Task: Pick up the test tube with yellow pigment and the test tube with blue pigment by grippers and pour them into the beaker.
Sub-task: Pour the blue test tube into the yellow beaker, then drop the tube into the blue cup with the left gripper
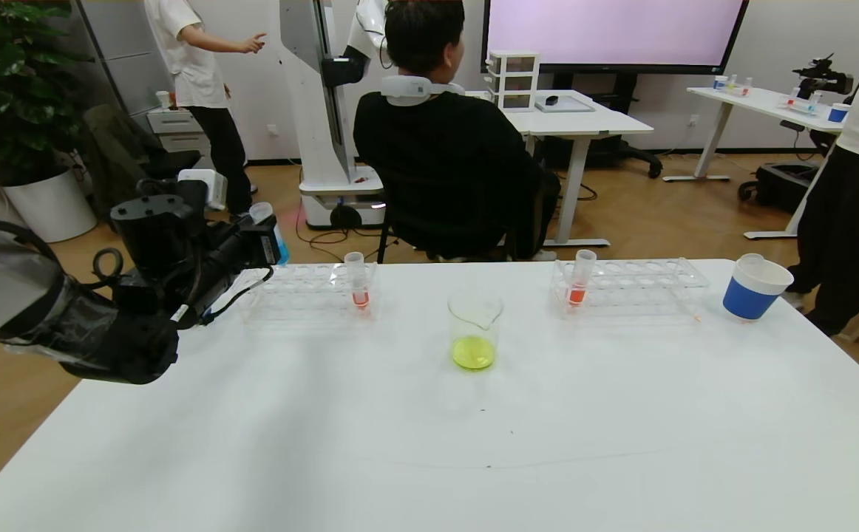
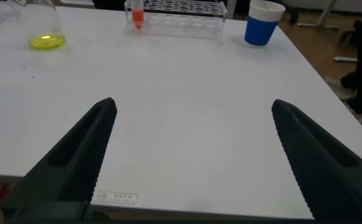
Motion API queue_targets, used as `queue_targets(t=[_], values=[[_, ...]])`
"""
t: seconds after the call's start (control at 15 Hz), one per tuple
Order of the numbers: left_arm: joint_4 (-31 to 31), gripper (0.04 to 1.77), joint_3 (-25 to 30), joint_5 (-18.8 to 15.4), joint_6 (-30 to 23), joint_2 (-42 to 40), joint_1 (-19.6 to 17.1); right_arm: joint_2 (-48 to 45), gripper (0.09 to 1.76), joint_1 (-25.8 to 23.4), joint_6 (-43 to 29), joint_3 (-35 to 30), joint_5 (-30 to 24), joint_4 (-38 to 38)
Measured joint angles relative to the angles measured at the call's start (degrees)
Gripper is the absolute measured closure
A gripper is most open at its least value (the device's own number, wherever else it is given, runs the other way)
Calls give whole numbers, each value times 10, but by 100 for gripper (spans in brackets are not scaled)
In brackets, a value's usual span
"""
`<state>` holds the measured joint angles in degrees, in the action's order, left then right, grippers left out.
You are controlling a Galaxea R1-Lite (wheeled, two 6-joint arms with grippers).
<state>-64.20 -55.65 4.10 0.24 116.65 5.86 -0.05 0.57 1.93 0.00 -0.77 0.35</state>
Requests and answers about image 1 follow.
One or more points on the blue white paper cup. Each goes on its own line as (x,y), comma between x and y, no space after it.
(747,299)

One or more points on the white robot tower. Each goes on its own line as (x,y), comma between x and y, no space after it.
(318,111)

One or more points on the white desk with drawers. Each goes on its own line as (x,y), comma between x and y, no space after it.
(585,122)

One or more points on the large wall display screen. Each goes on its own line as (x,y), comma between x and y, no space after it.
(622,33)

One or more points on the clear glass beaker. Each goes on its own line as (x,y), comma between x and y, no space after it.
(474,353)

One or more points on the small test tube rack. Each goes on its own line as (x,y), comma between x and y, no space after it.
(800,103)
(738,87)

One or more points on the seated person in black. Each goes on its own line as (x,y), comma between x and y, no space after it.
(444,155)

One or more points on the black folding chair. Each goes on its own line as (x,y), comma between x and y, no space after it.
(174,161)

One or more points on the orange pigment test tube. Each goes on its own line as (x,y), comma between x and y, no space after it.
(359,295)
(576,294)

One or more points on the clear acrylic test tube rack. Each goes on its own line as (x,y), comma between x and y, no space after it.
(622,292)
(318,295)

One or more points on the white drawer cabinet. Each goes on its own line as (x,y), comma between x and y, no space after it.
(178,129)

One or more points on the blue pigment test tube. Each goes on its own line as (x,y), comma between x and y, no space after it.
(261,212)

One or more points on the green leafy plant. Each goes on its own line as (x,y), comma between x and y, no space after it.
(8,74)

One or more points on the black office chair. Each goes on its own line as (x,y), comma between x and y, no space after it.
(384,244)

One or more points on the white plant pot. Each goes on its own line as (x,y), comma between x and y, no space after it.
(52,209)

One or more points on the white desktop drawer organiser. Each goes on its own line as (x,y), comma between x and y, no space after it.
(514,81)

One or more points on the white neck band device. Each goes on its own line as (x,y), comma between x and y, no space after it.
(415,87)

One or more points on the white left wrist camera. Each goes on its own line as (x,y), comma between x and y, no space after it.
(204,188)

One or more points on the black display stand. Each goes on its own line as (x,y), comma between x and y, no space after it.
(622,151)

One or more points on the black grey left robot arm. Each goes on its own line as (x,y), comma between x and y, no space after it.
(89,332)

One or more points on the standing person white t-shirt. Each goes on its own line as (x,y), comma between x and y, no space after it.
(197,66)

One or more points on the olive green jacket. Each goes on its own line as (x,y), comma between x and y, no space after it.
(115,159)

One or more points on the grey tablet pad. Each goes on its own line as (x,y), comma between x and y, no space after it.
(566,106)

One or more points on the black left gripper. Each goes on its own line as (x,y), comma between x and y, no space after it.
(262,245)

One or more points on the black mobile robot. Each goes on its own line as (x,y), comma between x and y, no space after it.
(777,188)

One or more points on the small white paper cup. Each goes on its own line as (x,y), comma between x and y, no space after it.
(164,101)

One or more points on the white desk with test tubes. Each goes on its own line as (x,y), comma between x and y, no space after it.
(769,103)

